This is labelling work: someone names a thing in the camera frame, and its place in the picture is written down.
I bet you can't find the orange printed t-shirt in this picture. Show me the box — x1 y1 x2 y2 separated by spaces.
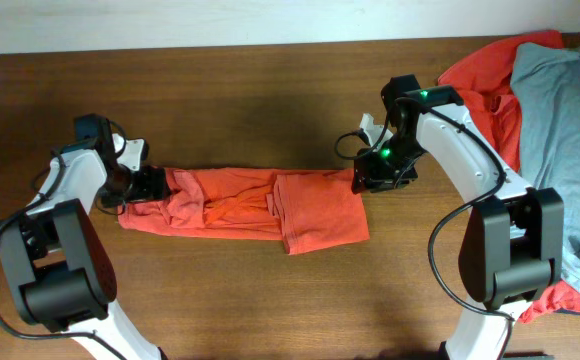
118 168 370 255

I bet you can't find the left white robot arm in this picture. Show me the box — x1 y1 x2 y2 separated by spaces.
0 134 165 359

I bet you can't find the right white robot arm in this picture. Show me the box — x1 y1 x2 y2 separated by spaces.
352 76 564 360

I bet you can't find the orange shirt in pile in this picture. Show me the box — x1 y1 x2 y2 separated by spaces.
437 30 580 324

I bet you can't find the grey t-shirt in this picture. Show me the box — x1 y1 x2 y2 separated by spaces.
511 43 580 293

